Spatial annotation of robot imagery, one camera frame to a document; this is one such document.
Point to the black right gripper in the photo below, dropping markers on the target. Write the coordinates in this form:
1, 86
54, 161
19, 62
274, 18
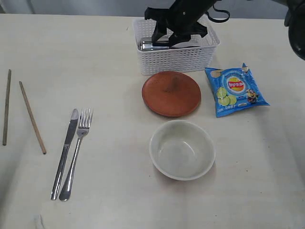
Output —
182, 18

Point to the silver foil packet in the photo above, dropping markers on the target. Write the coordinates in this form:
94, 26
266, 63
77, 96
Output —
146, 44

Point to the white perforated plastic basket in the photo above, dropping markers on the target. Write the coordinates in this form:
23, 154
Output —
196, 57

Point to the brown round plate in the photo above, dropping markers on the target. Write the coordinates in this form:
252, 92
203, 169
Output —
171, 94

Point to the blue chips bag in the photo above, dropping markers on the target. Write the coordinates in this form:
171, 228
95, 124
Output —
234, 90

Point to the silver fork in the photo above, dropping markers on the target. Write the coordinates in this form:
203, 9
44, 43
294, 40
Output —
82, 131

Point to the white speckled bowl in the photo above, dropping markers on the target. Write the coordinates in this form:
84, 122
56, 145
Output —
181, 150

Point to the wooden chopstick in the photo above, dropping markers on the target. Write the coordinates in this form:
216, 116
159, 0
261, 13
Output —
6, 114
34, 125

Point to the silver table knife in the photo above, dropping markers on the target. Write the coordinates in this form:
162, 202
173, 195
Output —
68, 139

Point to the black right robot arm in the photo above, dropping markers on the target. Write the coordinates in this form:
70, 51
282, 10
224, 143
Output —
294, 21

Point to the right camera mount bracket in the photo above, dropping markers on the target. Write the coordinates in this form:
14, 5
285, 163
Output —
155, 14

